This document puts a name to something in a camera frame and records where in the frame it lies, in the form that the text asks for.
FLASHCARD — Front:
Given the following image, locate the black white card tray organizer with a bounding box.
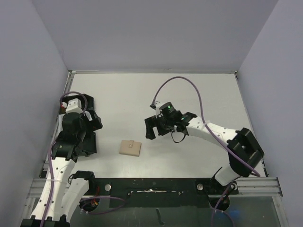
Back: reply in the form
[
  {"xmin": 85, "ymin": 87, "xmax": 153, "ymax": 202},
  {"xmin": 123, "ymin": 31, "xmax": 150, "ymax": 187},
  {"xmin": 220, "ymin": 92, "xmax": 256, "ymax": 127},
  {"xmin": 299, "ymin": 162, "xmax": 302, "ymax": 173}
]
[{"xmin": 53, "ymin": 91, "xmax": 97, "ymax": 160}]

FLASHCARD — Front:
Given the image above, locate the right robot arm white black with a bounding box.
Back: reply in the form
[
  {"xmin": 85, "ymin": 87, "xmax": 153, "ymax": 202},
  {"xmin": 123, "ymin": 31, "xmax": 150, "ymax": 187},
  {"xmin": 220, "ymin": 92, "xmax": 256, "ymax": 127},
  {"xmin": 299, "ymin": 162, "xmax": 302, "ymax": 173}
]
[{"xmin": 144, "ymin": 102, "xmax": 264, "ymax": 193}]

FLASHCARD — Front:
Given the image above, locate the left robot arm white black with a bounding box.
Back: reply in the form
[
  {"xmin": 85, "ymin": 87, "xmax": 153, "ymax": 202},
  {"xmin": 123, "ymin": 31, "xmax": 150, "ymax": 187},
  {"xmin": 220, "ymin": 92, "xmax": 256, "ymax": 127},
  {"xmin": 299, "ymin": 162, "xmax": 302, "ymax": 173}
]
[{"xmin": 21, "ymin": 109, "xmax": 103, "ymax": 227}]

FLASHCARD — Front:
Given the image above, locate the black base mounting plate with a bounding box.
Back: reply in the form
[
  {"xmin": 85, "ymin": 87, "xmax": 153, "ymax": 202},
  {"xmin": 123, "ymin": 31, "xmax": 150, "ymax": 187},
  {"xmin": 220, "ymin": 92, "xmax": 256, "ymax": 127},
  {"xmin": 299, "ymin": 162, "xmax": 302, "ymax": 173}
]
[{"xmin": 80, "ymin": 178, "xmax": 239, "ymax": 208}]

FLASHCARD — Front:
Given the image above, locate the black strap loop on gripper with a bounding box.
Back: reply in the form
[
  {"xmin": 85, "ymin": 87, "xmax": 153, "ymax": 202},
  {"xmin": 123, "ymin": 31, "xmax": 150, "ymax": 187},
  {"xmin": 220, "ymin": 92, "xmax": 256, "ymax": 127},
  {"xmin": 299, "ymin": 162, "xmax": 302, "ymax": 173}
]
[{"xmin": 171, "ymin": 131, "xmax": 187, "ymax": 144}]

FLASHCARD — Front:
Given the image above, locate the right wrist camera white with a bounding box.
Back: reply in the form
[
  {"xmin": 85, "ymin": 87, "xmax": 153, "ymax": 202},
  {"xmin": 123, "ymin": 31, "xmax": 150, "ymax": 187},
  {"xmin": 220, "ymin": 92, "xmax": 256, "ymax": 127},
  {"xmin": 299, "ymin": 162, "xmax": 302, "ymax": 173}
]
[{"xmin": 150, "ymin": 101, "xmax": 162, "ymax": 110}]

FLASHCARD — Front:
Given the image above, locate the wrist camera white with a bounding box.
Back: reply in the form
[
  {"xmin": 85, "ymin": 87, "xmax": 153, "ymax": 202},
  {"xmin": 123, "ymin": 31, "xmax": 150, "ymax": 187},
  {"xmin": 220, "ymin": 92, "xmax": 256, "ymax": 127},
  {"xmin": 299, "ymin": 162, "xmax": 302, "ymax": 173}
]
[
  {"xmin": 150, "ymin": 101, "xmax": 162, "ymax": 110},
  {"xmin": 65, "ymin": 98, "xmax": 83, "ymax": 114}
]

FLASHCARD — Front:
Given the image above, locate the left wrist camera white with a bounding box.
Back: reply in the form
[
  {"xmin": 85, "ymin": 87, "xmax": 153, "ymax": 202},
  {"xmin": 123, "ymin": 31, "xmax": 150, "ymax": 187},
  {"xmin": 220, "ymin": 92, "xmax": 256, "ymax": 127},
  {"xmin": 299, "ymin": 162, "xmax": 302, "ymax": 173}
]
[{"xmin": 65, "ymin": 98, "xmax": 83, "ymax": 114}]

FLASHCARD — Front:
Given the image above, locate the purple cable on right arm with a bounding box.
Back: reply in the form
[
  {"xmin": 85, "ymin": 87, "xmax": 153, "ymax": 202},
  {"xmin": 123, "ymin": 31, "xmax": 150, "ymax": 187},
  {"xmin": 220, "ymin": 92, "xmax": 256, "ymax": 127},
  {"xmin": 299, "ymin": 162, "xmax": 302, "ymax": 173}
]
[{"xmin": 153, "ymin": 76, "xmax": 261, "ymax": 178}]

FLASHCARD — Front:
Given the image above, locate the aluminium frame rail front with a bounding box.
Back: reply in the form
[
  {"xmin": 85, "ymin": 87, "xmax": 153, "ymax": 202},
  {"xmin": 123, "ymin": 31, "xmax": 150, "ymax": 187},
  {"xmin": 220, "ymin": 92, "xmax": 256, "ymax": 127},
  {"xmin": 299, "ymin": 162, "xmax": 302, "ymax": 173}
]
[{"xmin": 27, "ymin": 176, "xmax": 284, "ymax": 199}]

